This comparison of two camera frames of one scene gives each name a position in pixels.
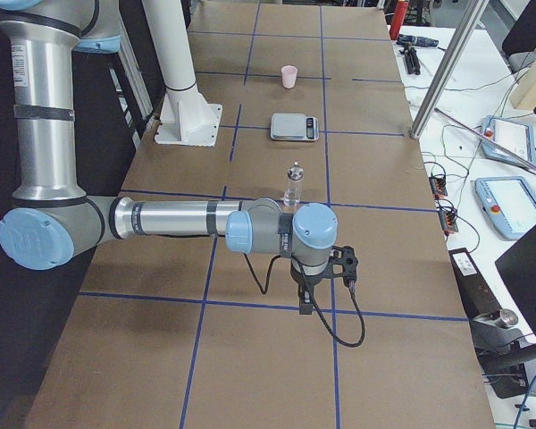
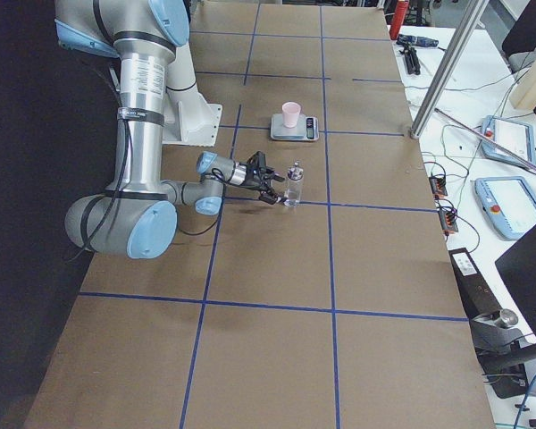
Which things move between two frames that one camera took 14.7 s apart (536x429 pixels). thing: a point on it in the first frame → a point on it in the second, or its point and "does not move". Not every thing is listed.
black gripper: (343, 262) → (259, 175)
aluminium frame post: (468, 21) does not move
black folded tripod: (413, 64) does not move
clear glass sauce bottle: (292, 197) does not move
